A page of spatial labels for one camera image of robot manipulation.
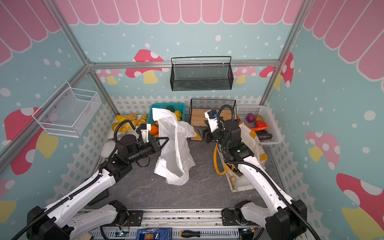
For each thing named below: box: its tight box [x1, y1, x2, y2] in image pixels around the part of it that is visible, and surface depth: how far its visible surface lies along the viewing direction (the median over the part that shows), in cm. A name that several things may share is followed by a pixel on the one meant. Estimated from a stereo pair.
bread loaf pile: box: [112, 113, 148, 133], surface depth 115 cm
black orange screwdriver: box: [179, 230, 232, 238], surface depth 70 cm
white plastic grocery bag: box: [152, 107, 198, 186], surface depth 62 cm
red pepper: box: [255, 120, 267, 128], surface depth 108 cm
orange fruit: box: [149, 125, 159, 135], surface depth 69 cm
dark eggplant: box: [257, 133, 273, 140], surface depth 96 cm
